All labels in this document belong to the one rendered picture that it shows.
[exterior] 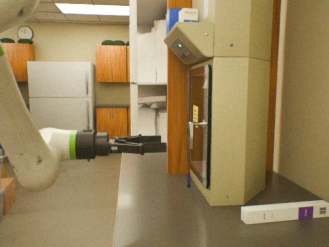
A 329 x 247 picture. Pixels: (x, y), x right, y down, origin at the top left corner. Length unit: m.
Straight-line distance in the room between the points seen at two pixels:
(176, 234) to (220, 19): 0.62
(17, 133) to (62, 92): 5.13
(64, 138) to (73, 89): 4.94
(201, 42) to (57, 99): 5.13
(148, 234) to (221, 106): 0.43
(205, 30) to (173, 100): 0.43
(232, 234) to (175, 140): 0.58
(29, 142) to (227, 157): 0.58
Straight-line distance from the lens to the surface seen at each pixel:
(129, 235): 0.82
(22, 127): 0.78
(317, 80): 1.23
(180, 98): 1.27
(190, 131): 0.96
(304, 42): 1.32
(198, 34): 0.92
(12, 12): 0.58
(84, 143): 0.91
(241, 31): 0.96
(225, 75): 0.93
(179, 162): 1.31
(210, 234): 0.82
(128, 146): 0.87
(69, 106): 5.88
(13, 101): 0.76
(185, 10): 1.01
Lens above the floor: 1.32
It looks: 7 degrees down
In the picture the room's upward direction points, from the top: straight up
